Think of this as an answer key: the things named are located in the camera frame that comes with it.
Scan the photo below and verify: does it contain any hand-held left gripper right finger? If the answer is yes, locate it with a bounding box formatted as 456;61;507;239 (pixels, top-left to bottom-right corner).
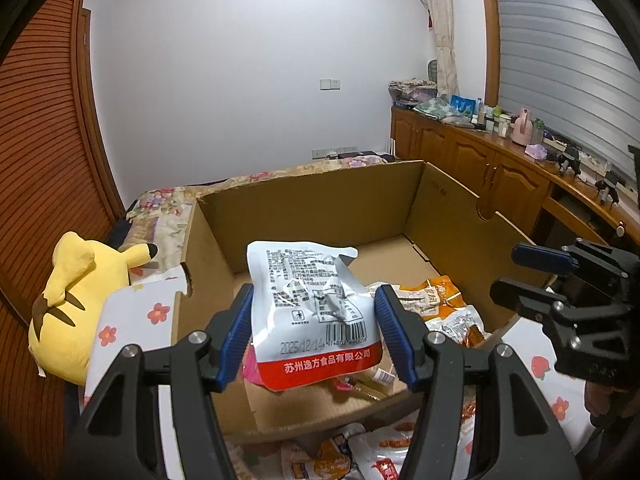
374;285;583;480

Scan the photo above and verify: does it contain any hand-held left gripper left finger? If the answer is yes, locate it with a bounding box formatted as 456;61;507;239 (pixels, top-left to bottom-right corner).
65;284;256;480

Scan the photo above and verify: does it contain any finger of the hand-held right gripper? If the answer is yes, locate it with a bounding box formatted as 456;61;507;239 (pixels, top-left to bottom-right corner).
512;243;576;277
490;280;568;322

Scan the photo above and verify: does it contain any silver snack packet red stripe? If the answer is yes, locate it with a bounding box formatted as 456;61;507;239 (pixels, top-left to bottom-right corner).
246;240;385;392

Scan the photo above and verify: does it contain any brown cardboard box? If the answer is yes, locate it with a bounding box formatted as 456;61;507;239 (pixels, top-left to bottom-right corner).
170;159;558;443

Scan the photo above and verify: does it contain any person's right hand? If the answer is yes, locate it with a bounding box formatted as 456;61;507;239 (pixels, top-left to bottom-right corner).
584;380;618;423

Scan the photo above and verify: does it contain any large pink snack packet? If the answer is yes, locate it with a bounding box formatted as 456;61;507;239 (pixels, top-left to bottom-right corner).
242;347;266;386

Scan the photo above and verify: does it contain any orange white snack packet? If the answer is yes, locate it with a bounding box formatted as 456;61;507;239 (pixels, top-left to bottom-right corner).
425;307;493;350
367;276;468;322

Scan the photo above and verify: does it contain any small black stand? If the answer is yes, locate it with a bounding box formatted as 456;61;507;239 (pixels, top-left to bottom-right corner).
595;170;621;206
557;146;581;176

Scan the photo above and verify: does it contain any floral white tablecloth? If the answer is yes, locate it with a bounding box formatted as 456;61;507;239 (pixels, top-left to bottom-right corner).
82;267;608;480

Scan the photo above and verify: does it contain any long white red snack packet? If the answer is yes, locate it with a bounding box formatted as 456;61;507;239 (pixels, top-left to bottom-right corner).
349;421;418;480

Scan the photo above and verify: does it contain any wooden cabinet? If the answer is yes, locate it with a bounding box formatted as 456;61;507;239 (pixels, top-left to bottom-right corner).
390;105;640;261

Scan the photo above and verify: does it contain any pink jug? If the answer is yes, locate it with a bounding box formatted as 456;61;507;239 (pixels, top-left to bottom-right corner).
512;107;533;148

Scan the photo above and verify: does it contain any orange brown snack packet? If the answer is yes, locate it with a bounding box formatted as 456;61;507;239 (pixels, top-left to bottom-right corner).
281;432;361;480

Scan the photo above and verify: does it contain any yellow plush toy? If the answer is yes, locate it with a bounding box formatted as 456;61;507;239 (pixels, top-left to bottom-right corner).
27;231;160;387

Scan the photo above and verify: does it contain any green patterned cloth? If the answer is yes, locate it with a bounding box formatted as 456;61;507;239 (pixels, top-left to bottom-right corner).
415;97;458;121

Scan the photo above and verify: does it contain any grey window blind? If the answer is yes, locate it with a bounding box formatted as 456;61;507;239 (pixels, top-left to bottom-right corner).
487;0;640;181

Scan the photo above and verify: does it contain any pile of folded fabrics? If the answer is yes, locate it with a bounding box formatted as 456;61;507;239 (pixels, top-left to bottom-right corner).
389;78;436;108

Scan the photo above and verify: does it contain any beige curtain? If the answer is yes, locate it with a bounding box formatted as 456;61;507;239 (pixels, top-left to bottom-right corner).
417;0;458;100

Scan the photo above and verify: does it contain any wooden louvered wardrobe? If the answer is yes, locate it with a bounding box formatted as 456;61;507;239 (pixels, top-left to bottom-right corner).
0;0;126;461

